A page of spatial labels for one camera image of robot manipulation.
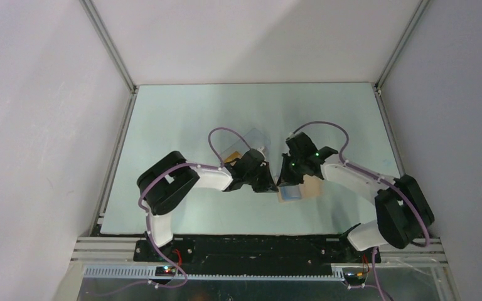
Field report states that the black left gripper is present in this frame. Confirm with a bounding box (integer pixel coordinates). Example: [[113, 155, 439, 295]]
[[244, 162, 278, 193]]

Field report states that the right aluminium frame post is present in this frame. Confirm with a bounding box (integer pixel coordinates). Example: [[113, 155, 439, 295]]
[[375, 0, 431, 92]]

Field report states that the blue credit card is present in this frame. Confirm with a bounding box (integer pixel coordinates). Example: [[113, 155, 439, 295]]
[[278, 186, 302, 203]]

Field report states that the beige leather card holder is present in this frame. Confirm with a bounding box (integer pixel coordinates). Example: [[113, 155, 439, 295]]
[[277, 176, 323, 203]]

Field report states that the left aluminium frame post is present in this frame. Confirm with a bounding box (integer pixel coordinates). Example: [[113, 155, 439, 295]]
[[79, 0, 137, 94]]

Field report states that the aluminium frame post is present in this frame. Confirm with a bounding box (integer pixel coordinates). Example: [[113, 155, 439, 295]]
[[375, 0, 431, 92], [79, 0, 137, 94]]

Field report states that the grey slotted cable duct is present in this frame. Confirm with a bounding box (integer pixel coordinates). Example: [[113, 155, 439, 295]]
[[83, 265, 345, 282]]

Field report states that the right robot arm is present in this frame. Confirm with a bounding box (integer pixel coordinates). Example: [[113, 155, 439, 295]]
[[277, 132, 435, 262]]

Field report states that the orange credit card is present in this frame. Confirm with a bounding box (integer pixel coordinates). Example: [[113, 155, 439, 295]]
[[224, 151, 242, 164]]

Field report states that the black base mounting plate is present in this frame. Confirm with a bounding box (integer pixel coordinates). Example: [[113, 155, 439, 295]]
[[133, 235, 380, 276]]

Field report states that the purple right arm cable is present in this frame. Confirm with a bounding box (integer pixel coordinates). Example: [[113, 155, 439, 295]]
[[289, 120, 432, 248]]

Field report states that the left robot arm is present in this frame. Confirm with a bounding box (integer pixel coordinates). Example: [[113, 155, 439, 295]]
[[137, 149, 279, 261]]

